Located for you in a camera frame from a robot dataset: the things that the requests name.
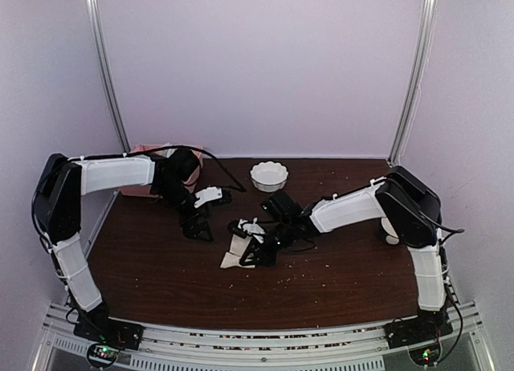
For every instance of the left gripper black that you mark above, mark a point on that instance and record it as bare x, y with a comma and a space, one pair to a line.
190, 231

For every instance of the left aluminium frame post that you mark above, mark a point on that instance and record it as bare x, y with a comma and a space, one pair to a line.
105, 73

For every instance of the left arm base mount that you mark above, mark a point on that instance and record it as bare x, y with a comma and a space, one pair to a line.
109, 337

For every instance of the pink divided organizer tray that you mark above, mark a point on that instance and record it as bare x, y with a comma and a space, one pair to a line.
144, 191

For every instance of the cream sock brown trim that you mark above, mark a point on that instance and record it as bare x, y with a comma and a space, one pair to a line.
232, 256

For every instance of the aluminium frame post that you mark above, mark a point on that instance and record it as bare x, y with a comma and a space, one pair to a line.
425, 34
105, 73

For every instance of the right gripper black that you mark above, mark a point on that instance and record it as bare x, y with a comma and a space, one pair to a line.
263, 258

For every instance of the aluminium front rail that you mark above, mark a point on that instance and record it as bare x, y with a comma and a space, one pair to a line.
350, 347

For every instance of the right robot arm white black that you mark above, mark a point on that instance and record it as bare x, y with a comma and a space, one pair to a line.
408, 210

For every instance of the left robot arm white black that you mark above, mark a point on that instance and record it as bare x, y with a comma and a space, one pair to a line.
56, 206

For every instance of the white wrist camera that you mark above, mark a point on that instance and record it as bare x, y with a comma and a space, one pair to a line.
209, 194
247, 229

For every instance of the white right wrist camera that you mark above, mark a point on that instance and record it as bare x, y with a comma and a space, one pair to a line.
247, 229

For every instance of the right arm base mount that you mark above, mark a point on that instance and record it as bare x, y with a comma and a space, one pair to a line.
421, 335

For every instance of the white fluted bowl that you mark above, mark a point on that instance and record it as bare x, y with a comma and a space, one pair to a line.
269, 176

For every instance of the right aluminium frame post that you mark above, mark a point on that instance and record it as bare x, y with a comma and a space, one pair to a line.
425, 34

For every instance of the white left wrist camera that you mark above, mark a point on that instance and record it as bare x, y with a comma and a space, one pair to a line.
209, 194

